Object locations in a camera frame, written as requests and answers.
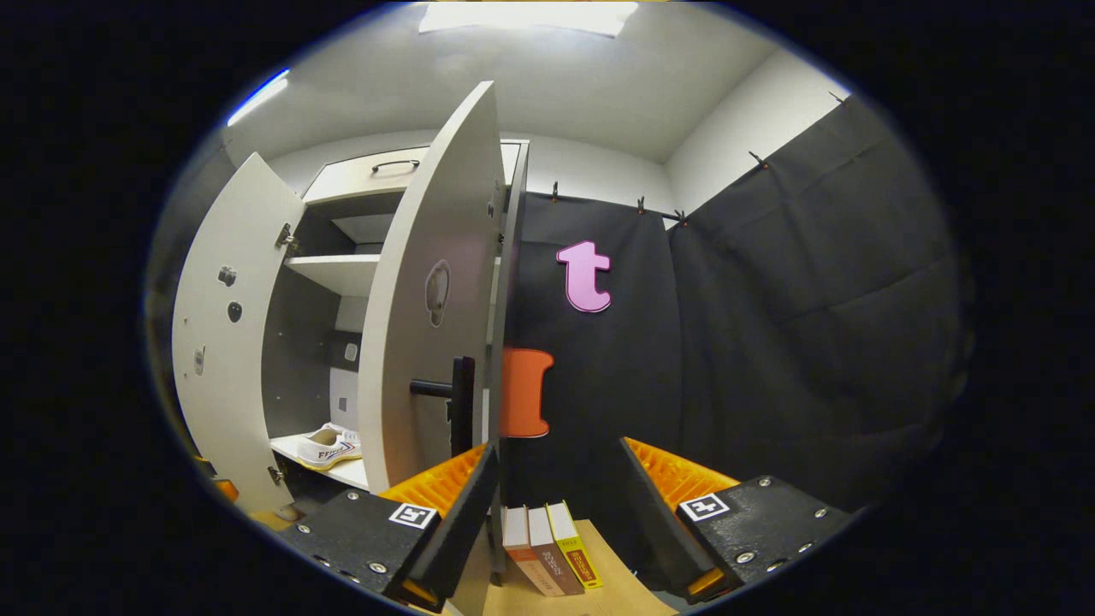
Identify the white striped shoe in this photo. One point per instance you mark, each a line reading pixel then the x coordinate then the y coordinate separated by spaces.
pixel 329 449

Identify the large ceiling light panel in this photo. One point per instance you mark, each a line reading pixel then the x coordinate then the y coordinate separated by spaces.
pixel 530 15

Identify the black backdrop cloth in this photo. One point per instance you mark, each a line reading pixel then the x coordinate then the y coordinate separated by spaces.
pixel 770 325

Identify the narrow ceiling light strip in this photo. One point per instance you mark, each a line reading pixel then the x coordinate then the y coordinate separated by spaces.
pixel 257 97

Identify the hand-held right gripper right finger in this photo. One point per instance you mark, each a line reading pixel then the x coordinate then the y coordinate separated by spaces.
pixel 654 513

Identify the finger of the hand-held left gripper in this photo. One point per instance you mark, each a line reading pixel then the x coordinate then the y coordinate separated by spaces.
pixel 224 489

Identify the brown book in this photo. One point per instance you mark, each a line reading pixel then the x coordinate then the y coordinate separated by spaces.
pixel 552 556

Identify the white shoe cabinet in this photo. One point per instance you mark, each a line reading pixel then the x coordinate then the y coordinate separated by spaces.
pixel 338 274

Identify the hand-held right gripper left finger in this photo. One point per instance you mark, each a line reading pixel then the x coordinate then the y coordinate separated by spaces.
pixel 458 526

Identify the white cabinet drawer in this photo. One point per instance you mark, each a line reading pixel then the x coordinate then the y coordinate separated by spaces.
pixel 351 175

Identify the white shoe cabinet door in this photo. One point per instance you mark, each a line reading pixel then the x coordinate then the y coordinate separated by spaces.
pixel 402 359
pixel 231 325

